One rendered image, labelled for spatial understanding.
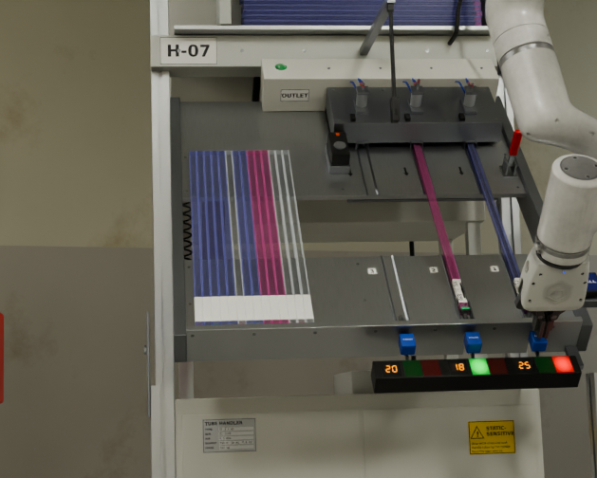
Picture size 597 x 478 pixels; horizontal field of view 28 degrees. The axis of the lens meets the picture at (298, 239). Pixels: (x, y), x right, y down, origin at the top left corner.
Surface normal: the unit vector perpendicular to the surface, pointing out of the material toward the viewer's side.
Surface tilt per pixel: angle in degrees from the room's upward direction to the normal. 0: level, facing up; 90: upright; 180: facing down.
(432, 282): 48
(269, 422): 90
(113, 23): 90
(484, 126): 137
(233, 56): 90
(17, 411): 90
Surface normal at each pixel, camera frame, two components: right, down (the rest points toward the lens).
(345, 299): 0.05, -0.77
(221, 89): 0.10, -0.15
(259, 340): 0.09, 0.63
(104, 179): 0.34, -0.15
